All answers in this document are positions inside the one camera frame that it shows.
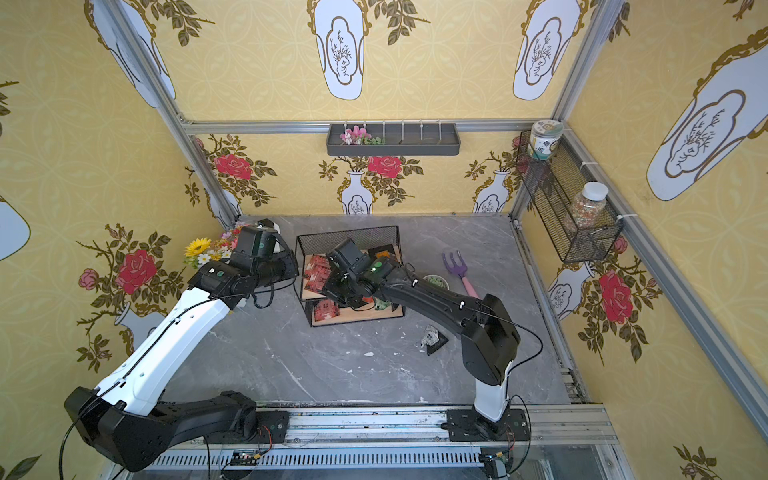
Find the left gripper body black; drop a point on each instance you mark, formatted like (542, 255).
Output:
(282, 264)

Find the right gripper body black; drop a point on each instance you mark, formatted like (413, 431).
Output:
(335, 287)

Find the red earl grey tea bag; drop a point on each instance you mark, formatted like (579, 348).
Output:
(314, 281)

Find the black wire two-tier shelf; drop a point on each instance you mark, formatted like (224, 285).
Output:
(370, 240)

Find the silver black tea bag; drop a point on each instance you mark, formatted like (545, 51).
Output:
(432, 340)

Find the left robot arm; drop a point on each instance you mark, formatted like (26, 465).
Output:
(124, 418)

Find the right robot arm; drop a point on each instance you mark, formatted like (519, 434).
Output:
(492, 345)

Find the red tea bag lower shelf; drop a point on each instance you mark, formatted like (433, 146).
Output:
(325, 310)

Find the flower bouquet white fence planter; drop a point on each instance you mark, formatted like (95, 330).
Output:
(203, 250)

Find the small succulent white pot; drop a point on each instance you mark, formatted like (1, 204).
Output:
(437, 280)

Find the purple garden fork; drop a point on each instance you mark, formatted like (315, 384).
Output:
(455, 264)

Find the pink flowers in tray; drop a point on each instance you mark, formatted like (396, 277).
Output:
(359, 136)

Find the small circuit board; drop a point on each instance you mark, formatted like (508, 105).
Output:
(245, 458)

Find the green label jar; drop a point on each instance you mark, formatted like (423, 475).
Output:
(544, 138)

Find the glass jar white lid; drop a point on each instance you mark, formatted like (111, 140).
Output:
(588, 204)

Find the dark wall tray shelf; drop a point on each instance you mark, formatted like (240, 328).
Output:
(400, 138)

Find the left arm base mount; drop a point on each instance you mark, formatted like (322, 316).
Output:
(258, 427)

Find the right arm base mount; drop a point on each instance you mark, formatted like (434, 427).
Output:
(467, 425)

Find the black wire wall basket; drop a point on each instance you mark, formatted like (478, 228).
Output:
(550, 187)

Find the aluminium rail front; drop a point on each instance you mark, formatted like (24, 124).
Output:
(370, 425)

